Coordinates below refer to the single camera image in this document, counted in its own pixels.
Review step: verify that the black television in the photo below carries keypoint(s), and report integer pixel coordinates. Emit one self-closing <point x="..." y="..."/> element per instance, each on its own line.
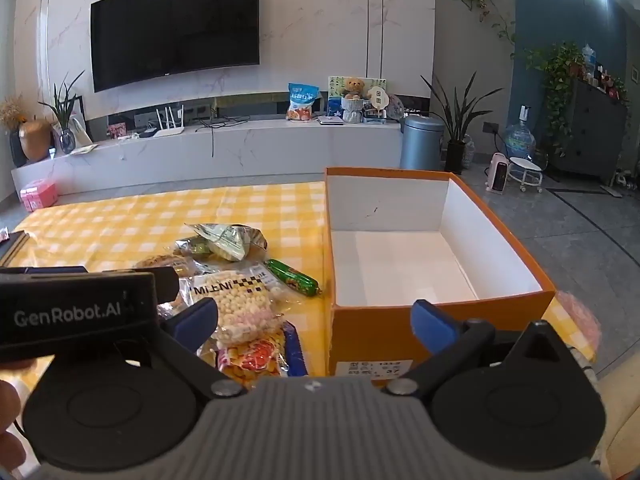
<point x="175" y="25"/>

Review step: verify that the silver green snack packet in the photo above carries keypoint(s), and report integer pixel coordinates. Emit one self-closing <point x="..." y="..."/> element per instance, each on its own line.
<point x="192" y="247"/>

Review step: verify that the orange cardboard box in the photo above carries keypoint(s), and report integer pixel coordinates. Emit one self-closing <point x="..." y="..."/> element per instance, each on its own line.
<point x="370" y="330"/>

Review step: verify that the dark flat board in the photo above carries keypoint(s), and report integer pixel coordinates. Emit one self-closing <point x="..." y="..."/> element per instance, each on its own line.
<point x="15" y="247"/>

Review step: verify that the white rolling stool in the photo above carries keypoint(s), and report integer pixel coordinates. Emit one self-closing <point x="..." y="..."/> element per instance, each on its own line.
<point x="525" y="165"/>

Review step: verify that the beige sofa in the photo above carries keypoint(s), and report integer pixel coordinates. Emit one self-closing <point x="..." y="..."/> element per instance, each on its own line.
<point x="620" y="410"/>

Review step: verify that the green white snack packet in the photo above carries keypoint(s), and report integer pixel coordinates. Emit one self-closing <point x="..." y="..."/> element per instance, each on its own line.
<point x="230" y="240"/>

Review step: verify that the pink space heater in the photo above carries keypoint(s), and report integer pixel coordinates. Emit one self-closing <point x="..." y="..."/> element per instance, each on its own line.
<point x="498" y="172"/>

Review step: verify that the large blue snack bag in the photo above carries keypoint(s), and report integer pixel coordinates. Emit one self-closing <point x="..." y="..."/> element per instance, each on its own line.
<point x="302" y="102"/>

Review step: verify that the brown round vase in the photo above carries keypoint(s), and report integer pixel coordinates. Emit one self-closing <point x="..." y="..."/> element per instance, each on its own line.
<point x="35" y="142"/>

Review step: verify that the blue snack packet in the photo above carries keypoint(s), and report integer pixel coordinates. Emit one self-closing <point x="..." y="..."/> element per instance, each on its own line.
<point x="297" y="350"/>

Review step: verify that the clear packet of puffed balls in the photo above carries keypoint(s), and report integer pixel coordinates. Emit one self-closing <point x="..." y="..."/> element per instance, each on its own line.
<point x="235" y="305"/>

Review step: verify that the blue tissue pack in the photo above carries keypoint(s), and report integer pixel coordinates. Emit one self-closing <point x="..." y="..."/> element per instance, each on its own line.
<point x="334" y="106"/>

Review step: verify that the red yellow snack packet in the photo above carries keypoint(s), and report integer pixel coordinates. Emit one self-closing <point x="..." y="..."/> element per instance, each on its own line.
<point x="255" y="360"/>

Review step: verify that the round paper fan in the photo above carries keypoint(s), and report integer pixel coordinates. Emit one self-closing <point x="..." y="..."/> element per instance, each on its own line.
<point x="377" y="96"/>

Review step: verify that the teddy bear in white wrap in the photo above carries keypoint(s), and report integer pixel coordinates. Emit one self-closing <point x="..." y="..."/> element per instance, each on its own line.
<point x="353" y="90"/>

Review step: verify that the pink fluffy cushion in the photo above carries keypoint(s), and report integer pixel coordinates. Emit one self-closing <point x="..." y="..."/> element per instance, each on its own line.
<point x="580" y="320"/>

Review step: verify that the row of small ornaments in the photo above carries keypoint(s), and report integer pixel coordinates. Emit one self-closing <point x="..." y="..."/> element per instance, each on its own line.
<point x="602" y="77"/>

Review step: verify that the trailing pothos plant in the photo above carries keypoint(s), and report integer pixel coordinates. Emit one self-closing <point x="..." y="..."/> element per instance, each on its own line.
<point x="555" y="75"/>

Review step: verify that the wall outlet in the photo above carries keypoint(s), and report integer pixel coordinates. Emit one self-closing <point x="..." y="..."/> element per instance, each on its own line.
<point x="489" y="126"/>

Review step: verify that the blue-grey trash can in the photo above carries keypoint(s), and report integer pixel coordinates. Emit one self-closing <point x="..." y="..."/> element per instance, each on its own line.
<point x="422" y="145"/>

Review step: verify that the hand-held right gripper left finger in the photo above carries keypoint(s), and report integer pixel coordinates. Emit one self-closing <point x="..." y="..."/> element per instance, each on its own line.
<point x="197" y="317"/>

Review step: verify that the dried flowers in dark vase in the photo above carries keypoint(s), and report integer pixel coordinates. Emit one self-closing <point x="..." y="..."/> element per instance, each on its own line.
<point x="12" y="110"/>

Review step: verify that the brown bread packet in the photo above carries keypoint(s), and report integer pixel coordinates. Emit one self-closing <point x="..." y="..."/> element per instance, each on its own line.
<point x="160" y="262"/>

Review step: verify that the water jug with pump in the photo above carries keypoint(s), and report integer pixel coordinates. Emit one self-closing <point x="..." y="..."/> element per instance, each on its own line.
<point x="520" y="140"/>

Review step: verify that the white set-top box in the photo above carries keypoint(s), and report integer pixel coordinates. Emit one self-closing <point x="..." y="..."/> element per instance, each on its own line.
<point x="330" y="120"/>

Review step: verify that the small pink photo card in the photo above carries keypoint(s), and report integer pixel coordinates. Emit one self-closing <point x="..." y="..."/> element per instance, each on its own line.
<point x="116" y="131"/>

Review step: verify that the white router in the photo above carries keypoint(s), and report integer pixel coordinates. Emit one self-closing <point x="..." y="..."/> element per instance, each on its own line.
<point x="169" y="132"/>

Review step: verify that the potted plant in black pot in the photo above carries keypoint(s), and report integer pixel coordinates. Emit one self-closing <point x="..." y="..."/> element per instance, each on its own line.
<point x="456" y="155"/>

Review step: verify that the bamboo print picture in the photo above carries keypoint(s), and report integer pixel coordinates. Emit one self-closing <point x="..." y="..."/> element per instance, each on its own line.
<point x="375" y="81"/>

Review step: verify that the green plant in glass vase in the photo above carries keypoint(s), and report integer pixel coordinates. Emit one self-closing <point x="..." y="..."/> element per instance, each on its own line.
<point x="66" y="140"/>

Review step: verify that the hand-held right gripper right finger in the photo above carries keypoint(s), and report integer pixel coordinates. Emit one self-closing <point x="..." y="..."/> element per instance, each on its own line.
<point x="432" y="322"/>

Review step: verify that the pink box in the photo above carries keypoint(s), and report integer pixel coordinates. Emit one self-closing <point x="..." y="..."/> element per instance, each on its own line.
<point x="39" y="195"/>

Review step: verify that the white marble tv console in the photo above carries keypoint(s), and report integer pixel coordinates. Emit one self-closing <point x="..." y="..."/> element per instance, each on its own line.
<point x="200" y="155"/>

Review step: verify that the grey dresser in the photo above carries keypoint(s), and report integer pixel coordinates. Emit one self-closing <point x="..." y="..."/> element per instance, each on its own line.
<point x="590" y="130"/>

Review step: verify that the person's left hand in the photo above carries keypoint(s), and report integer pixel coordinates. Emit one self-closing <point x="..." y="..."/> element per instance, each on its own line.
<point x="9" y="405"/>

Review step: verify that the green sausage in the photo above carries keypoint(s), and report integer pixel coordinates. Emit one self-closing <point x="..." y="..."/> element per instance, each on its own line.
<point x="292" y="276"/>

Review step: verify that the yellow checkered tablecloth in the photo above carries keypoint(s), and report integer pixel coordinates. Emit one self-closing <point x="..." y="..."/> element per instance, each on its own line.
<point x="125" y="230"/>

